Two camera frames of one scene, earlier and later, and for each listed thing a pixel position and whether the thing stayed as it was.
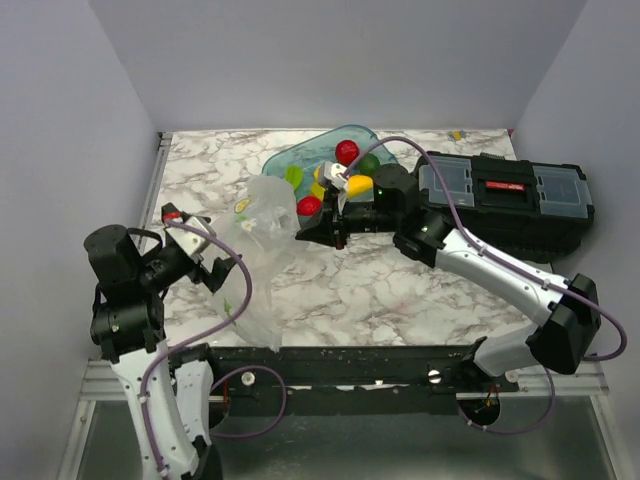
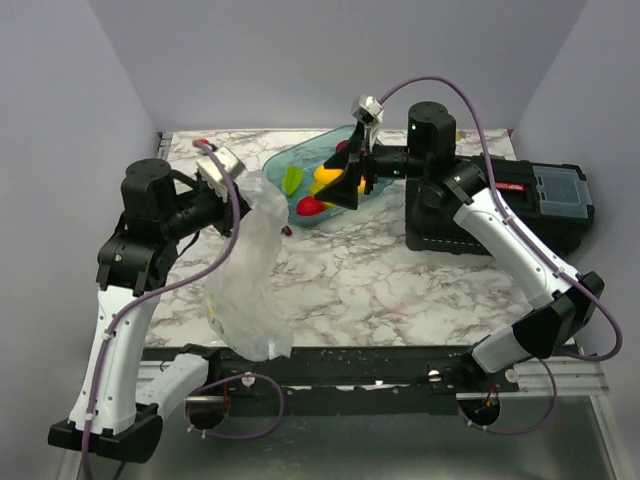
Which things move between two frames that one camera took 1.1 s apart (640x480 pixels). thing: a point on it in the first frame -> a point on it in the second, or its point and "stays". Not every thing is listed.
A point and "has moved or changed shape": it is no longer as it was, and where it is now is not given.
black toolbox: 528,211 stays
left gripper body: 197,271 -> 222,213
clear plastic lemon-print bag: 260,228 has moved or changed shape
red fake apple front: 309,206 stays
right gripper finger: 323,230 -> 343,191
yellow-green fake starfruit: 317,190 stays
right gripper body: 342,221 -> 367,167
